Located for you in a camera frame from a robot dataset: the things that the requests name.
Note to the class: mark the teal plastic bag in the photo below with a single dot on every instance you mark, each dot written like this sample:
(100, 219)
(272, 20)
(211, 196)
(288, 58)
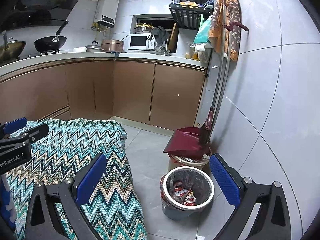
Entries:
(203, 32)

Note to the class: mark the beige bucket under dustpan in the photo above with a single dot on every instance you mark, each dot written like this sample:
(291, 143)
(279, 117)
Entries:
(196, 163)

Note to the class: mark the white water heater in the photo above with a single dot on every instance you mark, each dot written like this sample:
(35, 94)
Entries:
(105, 13)

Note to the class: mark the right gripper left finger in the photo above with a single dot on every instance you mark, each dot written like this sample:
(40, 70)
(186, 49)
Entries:
(87, 179)

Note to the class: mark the maroon broom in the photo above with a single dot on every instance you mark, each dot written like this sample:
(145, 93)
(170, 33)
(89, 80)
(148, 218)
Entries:
(207, 128)

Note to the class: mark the white microwave oven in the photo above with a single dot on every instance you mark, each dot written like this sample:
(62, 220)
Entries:
(141, 41)

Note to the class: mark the maroon dustpan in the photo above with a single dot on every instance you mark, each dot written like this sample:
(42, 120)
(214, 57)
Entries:
(185, 142)

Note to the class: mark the black wok pan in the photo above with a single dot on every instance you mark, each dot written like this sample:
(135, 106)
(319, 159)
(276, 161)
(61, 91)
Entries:
(50, 44)

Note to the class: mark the black range hood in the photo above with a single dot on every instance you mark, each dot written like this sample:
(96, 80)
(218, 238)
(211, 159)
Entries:
(16, 14)

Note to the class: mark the brass coloured wok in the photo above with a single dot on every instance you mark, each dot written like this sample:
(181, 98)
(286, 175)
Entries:
(10, 50)

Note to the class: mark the glass lidded pot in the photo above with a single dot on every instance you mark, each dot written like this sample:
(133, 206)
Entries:
(142, 28)

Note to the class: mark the black wall dish rack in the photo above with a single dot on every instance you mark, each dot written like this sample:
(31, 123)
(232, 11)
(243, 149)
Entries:
(189, 14)

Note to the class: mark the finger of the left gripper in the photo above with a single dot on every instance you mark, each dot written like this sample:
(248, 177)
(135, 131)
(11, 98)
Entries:
(30, 136)
(13, 126)

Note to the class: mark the brown kitchen cabinets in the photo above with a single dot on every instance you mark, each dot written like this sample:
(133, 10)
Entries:
(162, 95)

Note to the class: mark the patterned hanging apron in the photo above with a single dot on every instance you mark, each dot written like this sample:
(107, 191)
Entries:
(227, 11)

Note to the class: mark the grey trash bin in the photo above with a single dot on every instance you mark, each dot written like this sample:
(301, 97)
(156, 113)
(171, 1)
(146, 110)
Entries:
(185, 190)

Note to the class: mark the zigzag patterned table cloth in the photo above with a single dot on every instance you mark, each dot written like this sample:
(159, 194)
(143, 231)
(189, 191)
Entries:
(43, 206)

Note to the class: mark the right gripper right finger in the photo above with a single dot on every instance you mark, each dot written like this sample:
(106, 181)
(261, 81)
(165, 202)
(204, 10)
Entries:
(228, 179)

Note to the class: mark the steel pot lid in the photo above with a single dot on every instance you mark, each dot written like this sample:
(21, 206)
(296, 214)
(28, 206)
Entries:
(94, 47)

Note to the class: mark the dark grey cloth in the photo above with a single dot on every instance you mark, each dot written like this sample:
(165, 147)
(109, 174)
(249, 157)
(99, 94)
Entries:
(160, 34)

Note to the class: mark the copper cooking pot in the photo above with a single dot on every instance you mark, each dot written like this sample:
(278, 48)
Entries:
(113, 45)

